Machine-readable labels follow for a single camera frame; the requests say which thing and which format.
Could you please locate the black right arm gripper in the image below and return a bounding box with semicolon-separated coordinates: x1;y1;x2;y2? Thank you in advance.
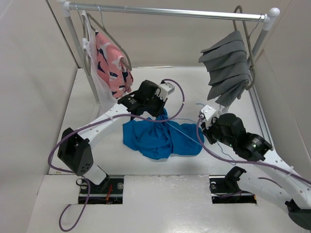
200;116;236;148

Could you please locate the clear plastic hanger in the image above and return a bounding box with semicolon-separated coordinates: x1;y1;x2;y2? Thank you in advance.
150;115;201;145

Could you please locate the blue t shirt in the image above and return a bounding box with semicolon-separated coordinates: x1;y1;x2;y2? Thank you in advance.
122;120;204;160

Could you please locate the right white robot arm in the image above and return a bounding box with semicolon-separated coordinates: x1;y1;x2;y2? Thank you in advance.
196;113;311;231

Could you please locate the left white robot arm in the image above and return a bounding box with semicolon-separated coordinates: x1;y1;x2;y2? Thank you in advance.
57;80;174;193

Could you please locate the grey right hanger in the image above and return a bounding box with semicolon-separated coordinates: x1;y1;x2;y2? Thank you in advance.
242;17;260;91

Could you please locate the grey hanger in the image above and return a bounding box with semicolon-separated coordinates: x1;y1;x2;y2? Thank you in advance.
86;4;132;71
242;17;260;91

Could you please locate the white left hanger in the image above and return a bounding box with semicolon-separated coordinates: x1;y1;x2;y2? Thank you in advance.
80;10;94;75

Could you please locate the grey left hanger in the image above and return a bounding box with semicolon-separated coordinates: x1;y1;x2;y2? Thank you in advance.
86;4;132;71

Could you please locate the pink patterned garment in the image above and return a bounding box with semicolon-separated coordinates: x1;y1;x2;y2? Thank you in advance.
95;31;134;99

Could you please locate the white sheer garment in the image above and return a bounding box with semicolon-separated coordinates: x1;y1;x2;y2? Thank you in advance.
81;10;127;119

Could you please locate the grey hanging garment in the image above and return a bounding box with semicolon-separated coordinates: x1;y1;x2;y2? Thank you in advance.
198;31;251;107

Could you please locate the white clothes rack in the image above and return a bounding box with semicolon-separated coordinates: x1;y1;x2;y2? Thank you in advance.
56;0;280;107

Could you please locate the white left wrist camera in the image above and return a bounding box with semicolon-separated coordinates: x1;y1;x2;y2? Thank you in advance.
157;83;175;100

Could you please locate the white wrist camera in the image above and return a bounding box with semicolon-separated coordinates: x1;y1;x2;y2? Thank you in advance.
157;83;175;100
199;104;218;128

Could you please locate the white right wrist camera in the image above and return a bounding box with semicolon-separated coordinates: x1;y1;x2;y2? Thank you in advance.
199;104;218;128

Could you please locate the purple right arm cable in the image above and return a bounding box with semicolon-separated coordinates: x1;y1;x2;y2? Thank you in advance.
195;116;311;186

